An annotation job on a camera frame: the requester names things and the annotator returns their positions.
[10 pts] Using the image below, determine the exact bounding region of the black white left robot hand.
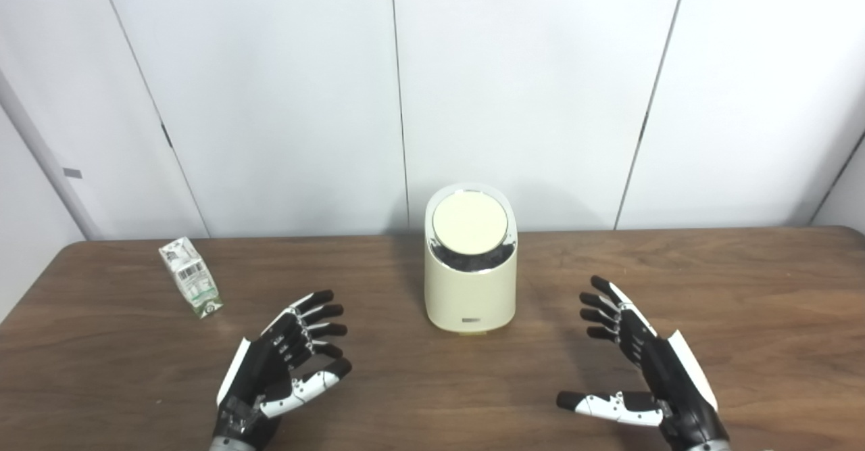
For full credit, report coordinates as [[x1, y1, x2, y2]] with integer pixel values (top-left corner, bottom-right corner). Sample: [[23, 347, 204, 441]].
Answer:
[[212, 290, 353, 446]]

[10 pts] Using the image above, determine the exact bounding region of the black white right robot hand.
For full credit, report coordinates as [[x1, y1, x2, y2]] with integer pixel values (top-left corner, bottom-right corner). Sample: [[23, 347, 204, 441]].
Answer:
[[556, 275, 731, 447]]

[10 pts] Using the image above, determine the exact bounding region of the small white green milk carton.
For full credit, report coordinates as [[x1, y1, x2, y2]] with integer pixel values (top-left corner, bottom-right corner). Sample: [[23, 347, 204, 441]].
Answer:
[[158, 237, 224, 320]]

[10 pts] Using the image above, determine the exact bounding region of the round cream bin lid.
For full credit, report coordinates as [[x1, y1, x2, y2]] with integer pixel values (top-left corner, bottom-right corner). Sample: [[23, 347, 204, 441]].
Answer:
[[432, 193, 508, 257]]

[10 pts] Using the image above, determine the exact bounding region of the cream-colored desktop trash bin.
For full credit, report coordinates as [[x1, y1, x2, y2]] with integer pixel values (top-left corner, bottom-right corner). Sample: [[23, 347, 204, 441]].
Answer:
[[424, 184, 519, 335]]

